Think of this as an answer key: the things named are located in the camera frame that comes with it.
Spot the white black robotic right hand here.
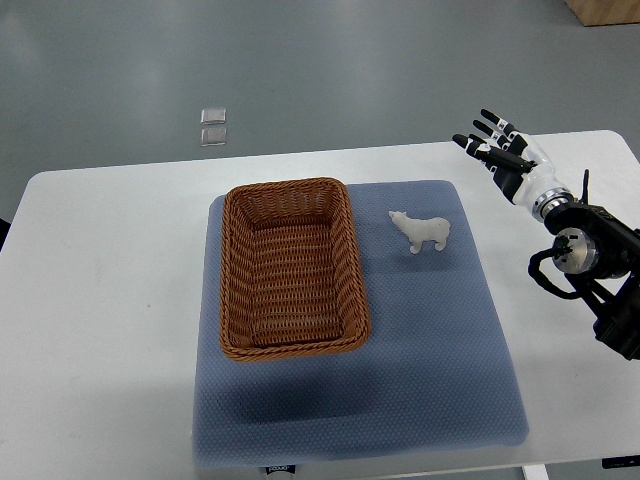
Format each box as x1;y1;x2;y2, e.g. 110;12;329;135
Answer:
452;109;572;222

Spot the white toy polar bear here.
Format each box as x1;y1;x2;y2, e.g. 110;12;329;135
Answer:
388;211;451;255

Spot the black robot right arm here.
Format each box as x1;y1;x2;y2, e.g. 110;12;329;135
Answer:
528;172;639;360

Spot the brown wicker basket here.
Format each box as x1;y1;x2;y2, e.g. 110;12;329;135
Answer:
219;177;371;362

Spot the wooden furniture corner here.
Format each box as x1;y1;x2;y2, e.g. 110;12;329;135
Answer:
565;0;639;27

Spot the blue textured mat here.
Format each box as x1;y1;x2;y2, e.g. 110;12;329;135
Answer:
192;180;529;469

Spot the white table leg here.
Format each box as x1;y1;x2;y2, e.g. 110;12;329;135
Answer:
522;464;549;480

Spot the black table control panel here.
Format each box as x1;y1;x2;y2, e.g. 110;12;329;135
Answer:
601;455;640;469

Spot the upper floor outlet plate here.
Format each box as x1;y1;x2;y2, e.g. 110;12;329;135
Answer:
200;107;227;125

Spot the black label under table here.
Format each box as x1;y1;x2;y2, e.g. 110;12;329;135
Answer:
265;465;296;475

